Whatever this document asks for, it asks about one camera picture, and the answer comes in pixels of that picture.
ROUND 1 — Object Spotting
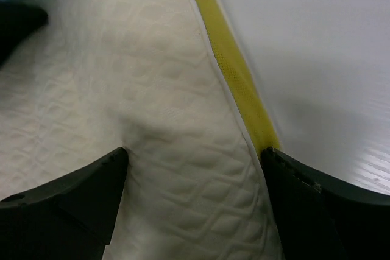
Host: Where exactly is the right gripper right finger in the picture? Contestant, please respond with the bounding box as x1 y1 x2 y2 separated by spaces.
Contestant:
261 147 389 260

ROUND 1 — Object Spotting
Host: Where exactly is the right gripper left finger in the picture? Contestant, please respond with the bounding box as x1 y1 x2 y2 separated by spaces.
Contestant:
1 147 128 260

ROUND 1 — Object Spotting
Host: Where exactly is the cream pillow yellow edge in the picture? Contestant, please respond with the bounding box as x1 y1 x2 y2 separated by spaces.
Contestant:
1 0 284 259

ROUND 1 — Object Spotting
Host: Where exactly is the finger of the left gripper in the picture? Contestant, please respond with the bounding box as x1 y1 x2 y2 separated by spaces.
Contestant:
1 1 49 65

